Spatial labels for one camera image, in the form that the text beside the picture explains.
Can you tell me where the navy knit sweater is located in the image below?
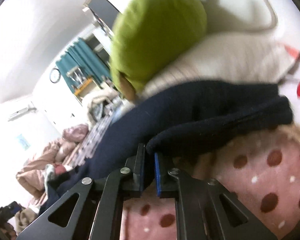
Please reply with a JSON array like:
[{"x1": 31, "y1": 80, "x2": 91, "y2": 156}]
[{"x1": 40, "y1": 80, "x2": 293, "y2": 212}]

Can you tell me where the cream clothes pile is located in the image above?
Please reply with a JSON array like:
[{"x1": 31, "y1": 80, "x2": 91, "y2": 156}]
[{"x1": 87, "y1": 89, "x2": 123, "y2": 126}]

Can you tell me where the pink crumpled duvet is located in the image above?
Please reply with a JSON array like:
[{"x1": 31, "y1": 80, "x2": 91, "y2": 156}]
[{"x1": 15, "y1": 138, "x2": 81, "y2": 199}]

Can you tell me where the light blue garment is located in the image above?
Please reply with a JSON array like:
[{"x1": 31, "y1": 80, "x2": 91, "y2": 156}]
[{"x1": 44, "y1": 164, "x2": 66, "y2": 194}]

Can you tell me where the striped bed blanket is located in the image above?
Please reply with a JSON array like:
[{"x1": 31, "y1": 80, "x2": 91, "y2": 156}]
[{"x1": 69, "y1": 103, "x2": 130, "y2": 167}]

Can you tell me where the pink polka dot sheet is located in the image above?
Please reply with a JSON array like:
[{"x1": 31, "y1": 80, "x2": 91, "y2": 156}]
[{"x1": 120, "y1": 80, "x2": 300, "y2": 240}]

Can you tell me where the pink satin bag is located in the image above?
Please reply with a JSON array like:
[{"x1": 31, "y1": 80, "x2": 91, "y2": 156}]
[{"x1": 62, "y1": 124, "x2": 89, "y2": 142}]

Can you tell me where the white air conditioner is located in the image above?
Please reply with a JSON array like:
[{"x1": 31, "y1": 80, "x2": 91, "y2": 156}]
[{"x1": 7, "y1": 107, "x2": 37, "y2": 121}]

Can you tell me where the yellow wooden shelf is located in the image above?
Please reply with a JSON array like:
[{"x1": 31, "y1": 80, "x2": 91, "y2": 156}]
[{"x1": 74, "y1": 77, "x2": 94, "y2": 96}]

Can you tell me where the glass display case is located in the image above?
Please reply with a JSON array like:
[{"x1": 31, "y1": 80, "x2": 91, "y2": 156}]
[{"x1": 66, "y1": 66, "x2": 87, "y2": 85}]

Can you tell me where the pink pillow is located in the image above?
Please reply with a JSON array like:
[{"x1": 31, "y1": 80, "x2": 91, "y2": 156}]
[{"x1": 140, "y1": 33, "x2": 300, "y2": 99}]

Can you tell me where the teal window curtain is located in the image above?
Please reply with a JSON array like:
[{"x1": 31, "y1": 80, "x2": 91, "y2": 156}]
[{"x1": 56, "y1": 37, "x2": 111, "y2": 93}]

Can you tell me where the green avocado plush toy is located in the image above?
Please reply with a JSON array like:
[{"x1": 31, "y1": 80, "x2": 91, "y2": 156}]
[{"x1": 110, "y1": 0, "x2": 207, "y2": 101}]

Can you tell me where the dark tall bookshelf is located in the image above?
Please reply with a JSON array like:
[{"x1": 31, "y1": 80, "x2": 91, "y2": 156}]
[{"x1": 84, "y1": 0, "x2": 120, "y2": 39}]

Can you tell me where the white bed headboard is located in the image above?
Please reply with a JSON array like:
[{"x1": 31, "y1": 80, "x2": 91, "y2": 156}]
[{"x1": 200, "y1": 0, "x2": 300, "y2": 47}]

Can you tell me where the round wall clock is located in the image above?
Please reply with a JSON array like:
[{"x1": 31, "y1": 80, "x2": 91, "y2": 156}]
[{"x1": 49, "y1": 68, "x2": 62, "y2": 84}]

